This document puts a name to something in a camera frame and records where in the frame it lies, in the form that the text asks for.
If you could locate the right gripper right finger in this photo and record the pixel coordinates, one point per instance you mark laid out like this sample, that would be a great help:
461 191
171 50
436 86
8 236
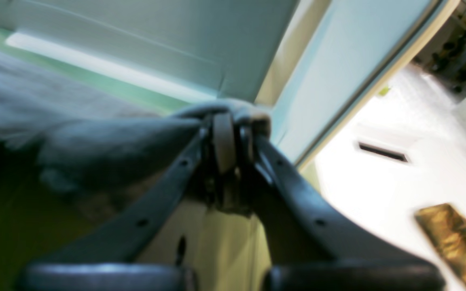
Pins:
312 246

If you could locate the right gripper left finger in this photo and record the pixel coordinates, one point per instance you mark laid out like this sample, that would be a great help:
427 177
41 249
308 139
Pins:
147 247

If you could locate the grey t-shirt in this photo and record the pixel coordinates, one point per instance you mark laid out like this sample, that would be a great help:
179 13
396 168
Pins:
92 149

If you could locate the gold crumpled object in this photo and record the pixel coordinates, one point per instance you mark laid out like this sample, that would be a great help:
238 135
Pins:
445 228

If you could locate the white bin corner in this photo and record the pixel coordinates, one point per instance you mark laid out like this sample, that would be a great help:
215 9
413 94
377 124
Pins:
320 60

